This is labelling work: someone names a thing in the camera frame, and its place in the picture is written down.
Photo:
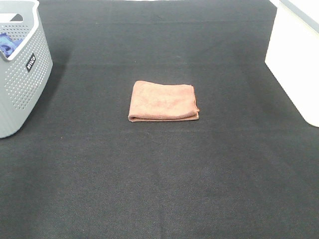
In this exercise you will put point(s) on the brown microfibre towel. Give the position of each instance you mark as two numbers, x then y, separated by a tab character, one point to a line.
156	102

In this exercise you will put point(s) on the white storage bin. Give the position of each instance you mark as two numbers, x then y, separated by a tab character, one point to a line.
293	54

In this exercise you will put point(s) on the grey perforated laundry basket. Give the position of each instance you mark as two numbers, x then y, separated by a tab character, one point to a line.
24	74

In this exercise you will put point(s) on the blue towel in basket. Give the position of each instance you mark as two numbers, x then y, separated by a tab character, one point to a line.
7	45

